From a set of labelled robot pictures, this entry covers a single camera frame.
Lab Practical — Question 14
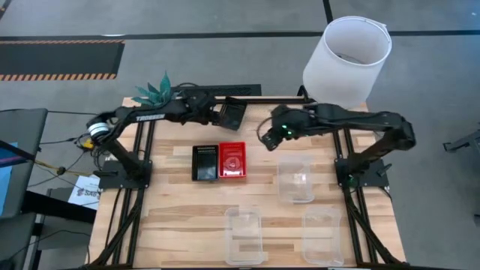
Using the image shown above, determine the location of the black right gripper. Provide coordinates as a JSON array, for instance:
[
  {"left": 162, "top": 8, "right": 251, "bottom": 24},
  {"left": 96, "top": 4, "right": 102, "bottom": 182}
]
[{"left": 261, "top": 104, "right": 303, "bottom": 152}]

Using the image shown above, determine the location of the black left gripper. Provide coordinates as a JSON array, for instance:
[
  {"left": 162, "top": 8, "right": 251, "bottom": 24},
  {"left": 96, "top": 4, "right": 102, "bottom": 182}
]
[{"left": 187, "top": 92, "right": 226, "bottom": 127}]

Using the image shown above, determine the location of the black plastic basket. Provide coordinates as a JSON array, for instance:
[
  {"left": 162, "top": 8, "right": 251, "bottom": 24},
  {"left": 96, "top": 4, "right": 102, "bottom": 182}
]
[
  {"left": 218, "top": 100, "right": 248, "bottom": 132},
  {"left": 191, "top": 144, "right": 220, "bottom": 182}
]

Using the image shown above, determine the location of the clear plastic basket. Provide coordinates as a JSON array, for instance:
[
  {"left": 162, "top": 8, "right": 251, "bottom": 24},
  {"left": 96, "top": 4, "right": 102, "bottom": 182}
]
[
  {"left": 223, "top": 207, "right": 268, "bottom": 266},
  {"left": 301, "top": 205, "right": 345, "bottom": 267},
  {"left": 276, "top": 156, "right": 315, "bottom": 204}
]

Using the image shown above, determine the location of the black perforated panel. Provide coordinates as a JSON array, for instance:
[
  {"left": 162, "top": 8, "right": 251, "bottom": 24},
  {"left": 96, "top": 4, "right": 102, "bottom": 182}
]
[{"left": 174, "top": 83, "right": 263, "bottom": 98}]

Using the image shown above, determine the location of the red plastic basket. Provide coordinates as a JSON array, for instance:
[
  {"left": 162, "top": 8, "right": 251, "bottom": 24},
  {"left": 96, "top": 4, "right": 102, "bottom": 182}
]
[{"left": 218, "top": 141, "right": 248, "bottom": 179}]

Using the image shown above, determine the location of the green snake plant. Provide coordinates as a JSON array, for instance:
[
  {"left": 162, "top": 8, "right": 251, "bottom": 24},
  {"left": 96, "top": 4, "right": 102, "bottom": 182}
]
[{"left": 130, "top": 70, "right": 177, "bottom": 108}]

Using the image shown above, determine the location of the white printed paper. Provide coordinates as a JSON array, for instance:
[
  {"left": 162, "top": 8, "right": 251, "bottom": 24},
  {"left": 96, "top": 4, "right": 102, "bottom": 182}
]
[{"left": 67, "top": 175, "right": 102, "bottom": 211}]

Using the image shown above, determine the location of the black hazard-striped floor mat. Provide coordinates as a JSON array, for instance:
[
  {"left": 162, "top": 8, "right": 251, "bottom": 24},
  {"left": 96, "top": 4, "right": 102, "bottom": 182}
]
[{"left": 0, "top": 39, "right": 126, "bottom": 82}]

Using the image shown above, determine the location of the black beam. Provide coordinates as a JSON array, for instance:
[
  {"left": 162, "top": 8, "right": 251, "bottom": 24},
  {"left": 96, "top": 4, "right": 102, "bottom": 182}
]
[{"left": 22, "top": 190, "right": 98, "bottom": 225}]

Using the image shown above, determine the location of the blue panel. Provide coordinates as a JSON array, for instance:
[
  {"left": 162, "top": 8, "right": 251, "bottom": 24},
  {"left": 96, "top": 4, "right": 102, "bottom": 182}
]
[{"left": 0, "top": 142, "right": 13, "bottom": 217}]

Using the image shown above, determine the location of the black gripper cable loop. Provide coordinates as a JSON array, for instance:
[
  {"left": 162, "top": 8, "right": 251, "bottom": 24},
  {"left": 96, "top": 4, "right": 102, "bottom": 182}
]
[{"left": 256, "top": 115, "right": 274, "bottom": 144}]

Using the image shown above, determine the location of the black aluminium table frame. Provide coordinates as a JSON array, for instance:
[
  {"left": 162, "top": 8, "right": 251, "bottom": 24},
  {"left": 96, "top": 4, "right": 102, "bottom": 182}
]
[{"left": 84, "top": 85, "right": 408, "bottom": 270}]

